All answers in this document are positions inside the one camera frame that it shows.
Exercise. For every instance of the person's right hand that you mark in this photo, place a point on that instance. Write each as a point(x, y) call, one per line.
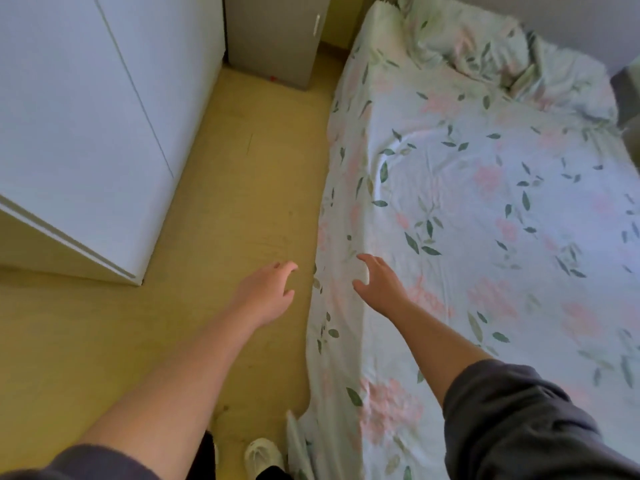
point(385, 289)

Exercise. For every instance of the person's left hand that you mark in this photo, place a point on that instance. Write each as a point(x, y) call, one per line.
point(262, 297)

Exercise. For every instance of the floral leaf print bed sheet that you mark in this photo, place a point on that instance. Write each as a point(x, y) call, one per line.
point(475, 244)

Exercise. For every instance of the grey headboard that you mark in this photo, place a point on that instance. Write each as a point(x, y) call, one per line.
point(550, 19)

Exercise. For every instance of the person's left forearm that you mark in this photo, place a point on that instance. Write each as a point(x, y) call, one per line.
point(165, 394)

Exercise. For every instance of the person's right forearm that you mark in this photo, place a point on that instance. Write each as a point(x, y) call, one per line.
point(435, 349)

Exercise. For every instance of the person's white right shoe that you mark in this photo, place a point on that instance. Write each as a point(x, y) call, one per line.
point(262, 457)

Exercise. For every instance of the person's black trousers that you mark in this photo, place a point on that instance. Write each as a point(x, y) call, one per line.
point(202, 459)

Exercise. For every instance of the dark grey right sleeve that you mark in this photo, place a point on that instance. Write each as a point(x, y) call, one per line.
point(525, 429)

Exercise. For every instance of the dark grey sleeve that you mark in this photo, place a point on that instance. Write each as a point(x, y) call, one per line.
point(85, 464)
point(525, 429)

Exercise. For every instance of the dark grey left sleeve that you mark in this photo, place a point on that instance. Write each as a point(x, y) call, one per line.
point(85, 464)

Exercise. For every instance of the white wardrobe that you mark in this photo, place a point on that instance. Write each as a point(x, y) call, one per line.
point(90, 119)

